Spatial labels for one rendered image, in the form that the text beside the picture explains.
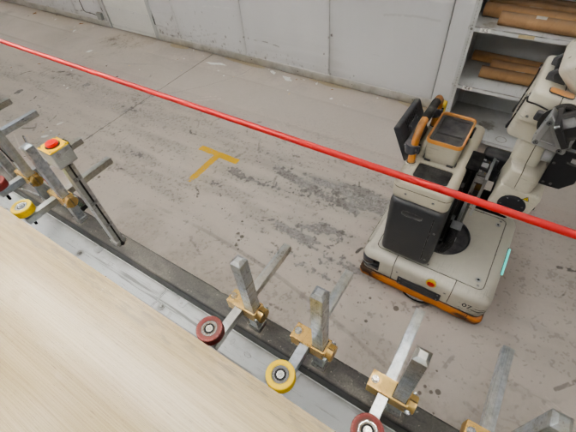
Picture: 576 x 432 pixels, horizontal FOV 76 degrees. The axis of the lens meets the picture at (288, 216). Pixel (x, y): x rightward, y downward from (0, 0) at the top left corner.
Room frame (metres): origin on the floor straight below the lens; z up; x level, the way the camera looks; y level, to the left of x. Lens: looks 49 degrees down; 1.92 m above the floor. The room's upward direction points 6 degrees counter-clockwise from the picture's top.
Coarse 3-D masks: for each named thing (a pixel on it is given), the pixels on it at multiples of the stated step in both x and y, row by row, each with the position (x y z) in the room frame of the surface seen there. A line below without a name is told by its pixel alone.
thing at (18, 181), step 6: (78, 138) 1.58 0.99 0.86; (72, 144) 1.54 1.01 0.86; (78, 144) 1.56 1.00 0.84; (12, 180) 1.31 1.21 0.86; (18, 180) 1.31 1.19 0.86; (24, 180) 1.33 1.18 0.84; (12, 186) 1.28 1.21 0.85; (18, 186) 1.30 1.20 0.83; (0, 192) 1.24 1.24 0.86; (6, 192) 1.25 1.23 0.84
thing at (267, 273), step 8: (280, 248) 0.80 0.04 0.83; (288, 248) 0.79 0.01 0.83; (280, 256) 0.76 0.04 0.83; (272, 264) 0.73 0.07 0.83; (280, 264) 0.75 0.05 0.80; (264, 272) 0.70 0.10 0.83; (272, 272) 0.71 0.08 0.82; (256, 280) 0.67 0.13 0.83; (264, 280) 0.67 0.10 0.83; (256, 288) 0.64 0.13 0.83; (232, 312) 0.56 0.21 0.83; (240, 312) 0.56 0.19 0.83; (224, 320) 0.54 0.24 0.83; (232, 320) 0.54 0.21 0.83; (232, 328) 0.52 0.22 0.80; (224, 336) 0.49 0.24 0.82; (216, 344) 0.47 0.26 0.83
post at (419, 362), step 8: (416, 352) 0.28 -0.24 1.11; (424, 352) 0.27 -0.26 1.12; (416, 360) 0.26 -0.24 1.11; (424, 360) 0.26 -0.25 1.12; (408, 368) 0.26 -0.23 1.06; (416, 368) 0.26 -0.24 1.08; (424, 368) 0.25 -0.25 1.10; (408, 376) 0.26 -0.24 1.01; (416, 376) 0.25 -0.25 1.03; (400, 384) 0.26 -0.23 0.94; (408, 384) 0.26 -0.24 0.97; (416, 384) 0.25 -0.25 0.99; (400, 392) 0.26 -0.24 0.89; (408, 392) 0.25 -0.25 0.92; (400, 400) 0.25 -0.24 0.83; (392, 408) 0.26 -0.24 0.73
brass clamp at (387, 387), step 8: (384, 376) 0.32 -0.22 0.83; (368, 384) 0.30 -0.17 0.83; (376, 384) 0.30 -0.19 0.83; (384, 384) 0.30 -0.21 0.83; (392, 384) 0.30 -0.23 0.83; (376, 392) 0.29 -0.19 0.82; (384, 392) 0.28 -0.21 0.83; (392, 392) 0.28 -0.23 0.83; (392, 400) 0.26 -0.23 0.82; (408, 400) 0.25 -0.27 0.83; (416, 400) 0.25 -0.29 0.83; (400, 408) 0.24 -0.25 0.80; (408, 408) 0.24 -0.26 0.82
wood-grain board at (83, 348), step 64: (0, 256) 0.84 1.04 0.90; (64, 256) 0.81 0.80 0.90; (0, 320) 0.59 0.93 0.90; (64, 320) 0.56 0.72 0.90; (128, 320) 0.54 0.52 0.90; (0, 384) 0.39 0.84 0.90; (64, 384) 0.37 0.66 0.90; (128, 384) 0.35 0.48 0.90; (192, 384) 0.33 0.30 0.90; (256, 384) 0.31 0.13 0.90
